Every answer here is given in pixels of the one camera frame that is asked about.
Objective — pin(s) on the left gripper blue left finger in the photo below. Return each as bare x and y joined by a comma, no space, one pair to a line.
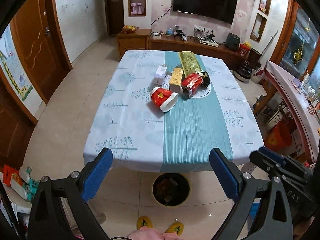
94,172

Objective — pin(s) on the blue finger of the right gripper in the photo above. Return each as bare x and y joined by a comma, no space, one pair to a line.
265,163
272,155

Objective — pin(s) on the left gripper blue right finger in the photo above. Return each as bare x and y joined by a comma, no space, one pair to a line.
227,173

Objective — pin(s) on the black wrapper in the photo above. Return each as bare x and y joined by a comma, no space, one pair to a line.
205,78

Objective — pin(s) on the red white paper cup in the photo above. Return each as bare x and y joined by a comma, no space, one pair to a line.
164,99

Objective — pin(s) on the red tea box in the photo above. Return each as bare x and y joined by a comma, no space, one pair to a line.
191,83

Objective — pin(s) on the yellow cardboard box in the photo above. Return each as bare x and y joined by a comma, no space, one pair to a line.
176,80

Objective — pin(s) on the green gold foil bag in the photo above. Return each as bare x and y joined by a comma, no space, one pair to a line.
189,62

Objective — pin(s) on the white small carton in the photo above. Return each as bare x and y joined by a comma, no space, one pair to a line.
159,76

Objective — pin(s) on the round black trash bin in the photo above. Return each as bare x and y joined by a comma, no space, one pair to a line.
171,189

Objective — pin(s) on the red plastic bucket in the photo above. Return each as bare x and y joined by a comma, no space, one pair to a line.
278,138

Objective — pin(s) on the pink covered side table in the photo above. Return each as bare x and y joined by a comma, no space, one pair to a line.
306,122

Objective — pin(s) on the white teal patterned tablecloth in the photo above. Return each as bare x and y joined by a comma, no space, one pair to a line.
144,138

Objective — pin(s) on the left yellow slipper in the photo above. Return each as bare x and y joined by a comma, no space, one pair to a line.
144,222

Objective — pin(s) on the yellow slipper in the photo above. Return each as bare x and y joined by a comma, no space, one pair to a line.
175,228
144,222

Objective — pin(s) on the right yellow slipper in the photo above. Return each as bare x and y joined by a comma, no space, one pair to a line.
175,228

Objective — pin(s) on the pink trousers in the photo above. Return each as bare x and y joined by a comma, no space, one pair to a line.
145,233

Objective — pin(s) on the black pot on floor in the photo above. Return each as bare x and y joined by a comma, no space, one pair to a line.
243,72

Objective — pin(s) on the red basket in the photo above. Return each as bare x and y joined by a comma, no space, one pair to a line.
244,50

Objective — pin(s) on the black space heater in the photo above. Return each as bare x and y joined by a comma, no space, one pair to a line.
232,42

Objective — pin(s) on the white set-top box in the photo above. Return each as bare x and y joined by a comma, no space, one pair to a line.
209,43

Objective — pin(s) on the long wooden tv cabinet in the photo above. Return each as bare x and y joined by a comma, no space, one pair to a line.
231,58

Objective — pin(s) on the small wooden side cabinet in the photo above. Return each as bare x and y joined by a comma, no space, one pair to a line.
139,40

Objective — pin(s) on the golden fruit bowl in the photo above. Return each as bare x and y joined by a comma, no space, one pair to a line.
129,29

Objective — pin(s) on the cartoon wall height chart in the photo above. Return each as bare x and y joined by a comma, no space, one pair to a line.
12,67

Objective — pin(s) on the wall mounted black television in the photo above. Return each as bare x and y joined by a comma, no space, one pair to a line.
223,10

